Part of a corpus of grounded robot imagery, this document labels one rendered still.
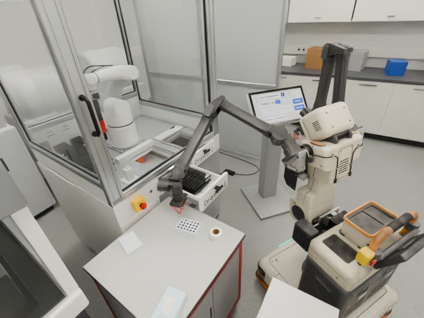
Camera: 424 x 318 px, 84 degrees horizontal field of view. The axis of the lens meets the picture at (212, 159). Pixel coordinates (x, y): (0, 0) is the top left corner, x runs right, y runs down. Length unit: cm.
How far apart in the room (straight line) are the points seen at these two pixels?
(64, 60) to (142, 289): 100
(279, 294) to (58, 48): 131
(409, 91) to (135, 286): 382
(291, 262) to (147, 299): 106
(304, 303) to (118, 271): 86
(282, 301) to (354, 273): 34
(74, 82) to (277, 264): 162
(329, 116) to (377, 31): 346
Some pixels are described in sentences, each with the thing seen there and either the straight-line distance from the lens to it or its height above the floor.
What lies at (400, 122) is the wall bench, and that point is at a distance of 424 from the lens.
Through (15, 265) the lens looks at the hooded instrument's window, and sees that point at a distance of 98.
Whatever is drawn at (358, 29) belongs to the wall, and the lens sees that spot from 466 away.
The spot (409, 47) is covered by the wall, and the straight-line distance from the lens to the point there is 469.
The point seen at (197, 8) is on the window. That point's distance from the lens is 164.
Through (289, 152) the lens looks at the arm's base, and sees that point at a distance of 121.
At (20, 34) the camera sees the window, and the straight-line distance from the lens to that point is 135.
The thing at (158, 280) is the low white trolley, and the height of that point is 76.
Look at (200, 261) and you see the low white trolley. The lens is 128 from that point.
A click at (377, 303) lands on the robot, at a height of 28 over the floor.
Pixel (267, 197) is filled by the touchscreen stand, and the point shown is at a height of 4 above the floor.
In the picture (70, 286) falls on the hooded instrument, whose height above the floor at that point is 95.
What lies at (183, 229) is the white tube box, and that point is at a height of 80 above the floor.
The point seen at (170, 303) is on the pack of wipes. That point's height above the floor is 81.
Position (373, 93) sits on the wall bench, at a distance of 408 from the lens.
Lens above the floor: 182
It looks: 33 degrees down
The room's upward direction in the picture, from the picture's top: 3 degrees counter-clockwise
